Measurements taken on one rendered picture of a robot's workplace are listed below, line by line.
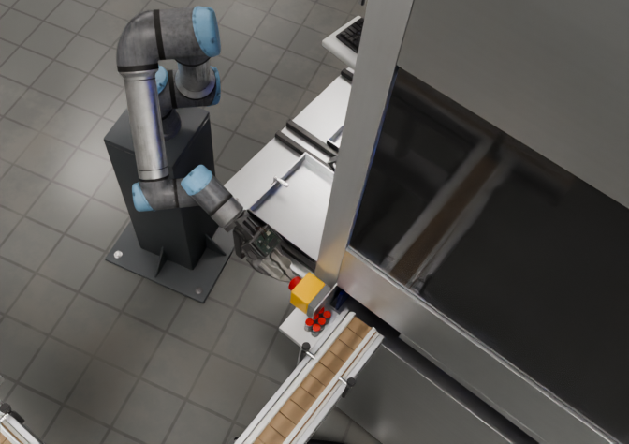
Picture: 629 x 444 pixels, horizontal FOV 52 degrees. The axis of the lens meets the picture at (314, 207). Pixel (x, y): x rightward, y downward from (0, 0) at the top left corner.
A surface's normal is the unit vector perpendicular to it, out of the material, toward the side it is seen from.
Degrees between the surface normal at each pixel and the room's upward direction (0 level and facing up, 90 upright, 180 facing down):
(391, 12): 90
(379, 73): 90
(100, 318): 0
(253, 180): 0
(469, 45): 90
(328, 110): 0
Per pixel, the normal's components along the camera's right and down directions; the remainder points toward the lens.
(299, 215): 0.08, -0.51
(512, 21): -0.61, 0.65
